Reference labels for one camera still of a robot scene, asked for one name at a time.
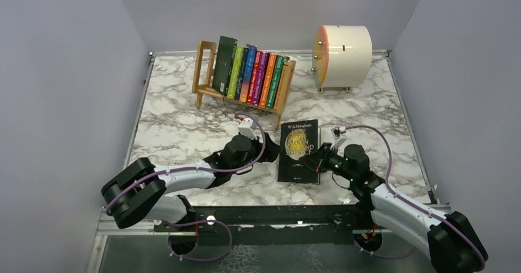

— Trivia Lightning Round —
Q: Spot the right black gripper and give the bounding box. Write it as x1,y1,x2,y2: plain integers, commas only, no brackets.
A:
299,142,355,182

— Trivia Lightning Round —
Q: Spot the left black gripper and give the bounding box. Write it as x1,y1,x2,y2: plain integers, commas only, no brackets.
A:
231,132,281,174

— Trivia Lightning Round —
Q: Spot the black bottom book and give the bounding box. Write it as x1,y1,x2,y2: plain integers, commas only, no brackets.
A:
277,119,321,184

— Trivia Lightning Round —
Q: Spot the green 104-storey treehouse book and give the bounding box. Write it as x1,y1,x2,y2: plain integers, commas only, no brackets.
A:
266,55,284,109

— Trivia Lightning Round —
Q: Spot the lime green 65-storey treehouse book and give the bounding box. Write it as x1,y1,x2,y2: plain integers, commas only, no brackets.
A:
227,45,245,99

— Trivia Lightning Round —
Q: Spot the wooden book rack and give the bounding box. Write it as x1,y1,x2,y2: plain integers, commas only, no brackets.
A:
191,40,297,130

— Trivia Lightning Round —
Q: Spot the red 13-storey treehouse book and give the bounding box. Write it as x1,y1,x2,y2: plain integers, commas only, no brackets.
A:
246,50,263,104

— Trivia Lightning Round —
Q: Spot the orange 78-storey treehouse book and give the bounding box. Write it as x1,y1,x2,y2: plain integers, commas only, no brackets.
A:
259,53,278,108

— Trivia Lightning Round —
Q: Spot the purple 117-storey treehouse book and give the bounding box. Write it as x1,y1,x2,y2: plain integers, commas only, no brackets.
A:
252,52,270,106

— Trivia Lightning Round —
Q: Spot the dark green forest cover book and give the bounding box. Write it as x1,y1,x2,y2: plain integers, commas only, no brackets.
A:
212,36,237,96

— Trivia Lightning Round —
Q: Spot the blue sunset cover book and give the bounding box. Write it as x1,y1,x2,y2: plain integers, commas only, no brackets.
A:
239,44,257,103

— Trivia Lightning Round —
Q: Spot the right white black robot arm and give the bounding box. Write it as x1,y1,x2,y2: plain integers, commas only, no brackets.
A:
299,143,488,272

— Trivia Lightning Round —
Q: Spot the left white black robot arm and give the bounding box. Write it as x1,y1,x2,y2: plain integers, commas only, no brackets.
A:
101,133,281,231

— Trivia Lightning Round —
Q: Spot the white cylindrical drum box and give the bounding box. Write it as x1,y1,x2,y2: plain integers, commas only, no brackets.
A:
311,25,373,92

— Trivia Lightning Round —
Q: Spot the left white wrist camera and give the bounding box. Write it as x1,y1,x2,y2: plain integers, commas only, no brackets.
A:
237,116,258,140

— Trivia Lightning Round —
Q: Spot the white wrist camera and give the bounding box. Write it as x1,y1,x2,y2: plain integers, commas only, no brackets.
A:
331,126,347,151
237,116,258,140

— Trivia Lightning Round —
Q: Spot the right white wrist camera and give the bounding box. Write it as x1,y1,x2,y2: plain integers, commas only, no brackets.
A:
331,126,347,151

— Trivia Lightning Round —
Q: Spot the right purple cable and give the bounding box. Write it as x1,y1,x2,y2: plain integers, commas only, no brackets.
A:
337,124,487,272

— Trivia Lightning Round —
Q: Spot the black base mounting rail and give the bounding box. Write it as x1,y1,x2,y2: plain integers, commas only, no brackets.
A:
154,204,383,251

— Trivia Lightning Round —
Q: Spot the aluminium table frame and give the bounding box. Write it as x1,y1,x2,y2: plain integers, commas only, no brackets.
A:
85,49,473,273

